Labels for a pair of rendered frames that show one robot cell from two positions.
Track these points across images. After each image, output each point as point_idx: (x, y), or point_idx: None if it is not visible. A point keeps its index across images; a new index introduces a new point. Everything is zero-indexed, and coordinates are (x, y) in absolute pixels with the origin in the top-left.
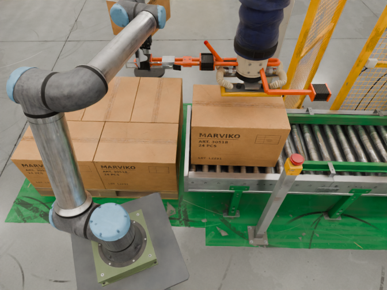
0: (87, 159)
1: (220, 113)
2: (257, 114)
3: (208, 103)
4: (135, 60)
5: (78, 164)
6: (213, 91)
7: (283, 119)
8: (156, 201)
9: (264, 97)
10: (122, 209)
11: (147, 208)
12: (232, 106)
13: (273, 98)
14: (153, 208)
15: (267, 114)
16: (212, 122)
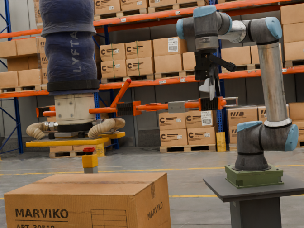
0: None
1: (121, 178)
2: (76, 178)
3: (129, 182)
4: (222, 96)
5: (263, 89)
6: (109, 189)
7: (52, 177)
8: (223, 192)
9: (44, 187)
10: (239, 124)
11: (233, 190)
12: (97, 181)
13: (34, 186)
14: (227, 191)
15: (64, 178)
16: (138, 173)
